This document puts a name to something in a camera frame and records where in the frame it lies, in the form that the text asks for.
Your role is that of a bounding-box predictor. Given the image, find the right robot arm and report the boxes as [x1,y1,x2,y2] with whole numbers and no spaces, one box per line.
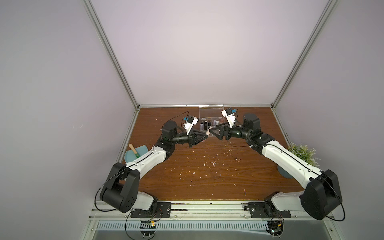
[210,114,343,220]

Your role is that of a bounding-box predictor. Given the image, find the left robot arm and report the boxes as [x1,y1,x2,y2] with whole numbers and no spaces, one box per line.
[100,120,209,217]

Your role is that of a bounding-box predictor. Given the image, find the clear acrylic lipstick organizer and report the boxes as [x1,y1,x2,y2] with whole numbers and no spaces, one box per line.
[197,105,226,137]

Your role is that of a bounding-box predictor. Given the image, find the green potted plant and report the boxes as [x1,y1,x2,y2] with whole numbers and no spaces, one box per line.
[287,143,320,167]

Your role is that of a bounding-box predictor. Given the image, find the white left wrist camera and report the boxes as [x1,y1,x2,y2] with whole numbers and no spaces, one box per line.
[184,116,198,136]

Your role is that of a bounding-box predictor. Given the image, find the black camera cable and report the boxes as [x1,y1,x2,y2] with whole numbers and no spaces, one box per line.
[161,110,191,133]

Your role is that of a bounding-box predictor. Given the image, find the green rake wooden handle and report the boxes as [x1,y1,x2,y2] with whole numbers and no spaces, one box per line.
[129,144,140,159]

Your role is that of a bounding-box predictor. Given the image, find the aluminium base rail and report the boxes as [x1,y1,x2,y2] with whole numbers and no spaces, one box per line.
[85,201,336,236]

